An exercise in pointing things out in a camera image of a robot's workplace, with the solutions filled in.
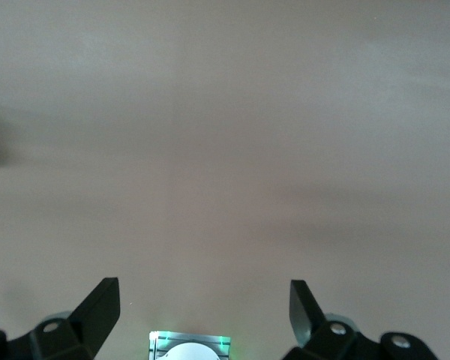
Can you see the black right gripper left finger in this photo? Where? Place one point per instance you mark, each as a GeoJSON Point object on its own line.
{"type": "Point", "coordinates": [93, 318]}

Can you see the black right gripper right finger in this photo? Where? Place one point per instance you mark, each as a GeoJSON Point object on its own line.
{"type": "Point", "coordinates": [307, 318]}

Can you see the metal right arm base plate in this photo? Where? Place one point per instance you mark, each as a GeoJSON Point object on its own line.
{"type": "Point", "coordinates": [195, 337]}

